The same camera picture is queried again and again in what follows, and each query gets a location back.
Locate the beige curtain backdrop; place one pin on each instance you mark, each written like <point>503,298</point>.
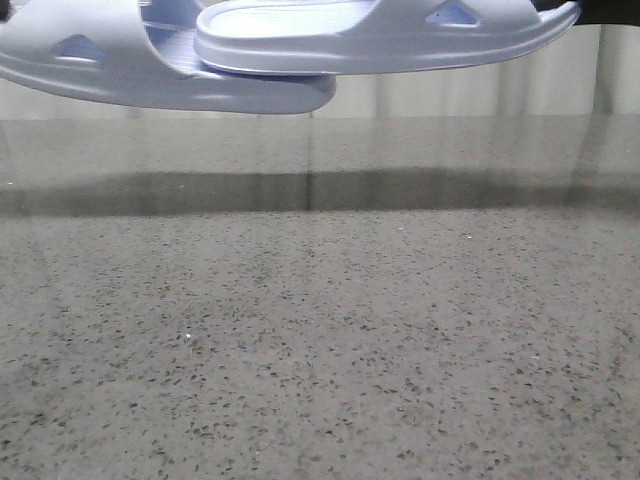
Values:
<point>590,69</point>

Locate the light blue slipper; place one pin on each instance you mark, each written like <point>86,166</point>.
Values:
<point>373,37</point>
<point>137,53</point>

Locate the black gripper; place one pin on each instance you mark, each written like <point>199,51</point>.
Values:
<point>608,12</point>

